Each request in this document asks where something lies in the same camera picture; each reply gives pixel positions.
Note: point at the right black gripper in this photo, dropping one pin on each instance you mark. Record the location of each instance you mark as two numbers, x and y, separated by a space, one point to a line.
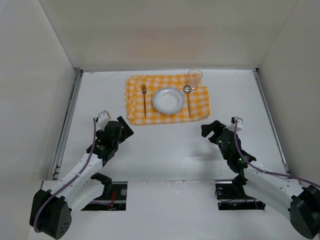
216 130

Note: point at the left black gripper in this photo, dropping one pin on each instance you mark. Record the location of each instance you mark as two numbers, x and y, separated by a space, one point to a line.
125 128

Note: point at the copper fork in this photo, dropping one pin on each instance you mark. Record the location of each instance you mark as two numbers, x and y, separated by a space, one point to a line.
144 91

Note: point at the yellow white checkered cloth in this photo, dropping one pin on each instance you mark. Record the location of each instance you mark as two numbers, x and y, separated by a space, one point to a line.
134 101

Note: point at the silver spoon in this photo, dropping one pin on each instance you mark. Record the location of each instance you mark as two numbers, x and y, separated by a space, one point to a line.
187 90

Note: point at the white paper plate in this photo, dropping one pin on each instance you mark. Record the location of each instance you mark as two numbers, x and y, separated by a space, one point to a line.
168 100

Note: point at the clear plastic cup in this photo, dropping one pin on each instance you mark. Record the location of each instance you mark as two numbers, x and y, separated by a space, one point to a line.
194 77

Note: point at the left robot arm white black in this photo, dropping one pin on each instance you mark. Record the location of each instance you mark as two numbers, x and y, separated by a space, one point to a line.
53 208

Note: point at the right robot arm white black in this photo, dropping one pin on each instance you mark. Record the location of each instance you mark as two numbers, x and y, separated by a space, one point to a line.
298 204

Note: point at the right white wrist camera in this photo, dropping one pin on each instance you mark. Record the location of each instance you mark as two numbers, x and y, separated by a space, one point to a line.
236 124

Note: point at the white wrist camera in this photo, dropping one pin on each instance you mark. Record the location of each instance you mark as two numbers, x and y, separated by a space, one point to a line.
236 124
102 119

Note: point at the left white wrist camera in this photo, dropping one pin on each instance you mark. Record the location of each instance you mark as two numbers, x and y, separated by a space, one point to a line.
102 119

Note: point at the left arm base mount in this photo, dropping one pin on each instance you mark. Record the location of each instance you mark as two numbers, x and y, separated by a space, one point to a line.
113 197

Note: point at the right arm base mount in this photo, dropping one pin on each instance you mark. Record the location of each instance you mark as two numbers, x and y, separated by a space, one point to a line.
231 198

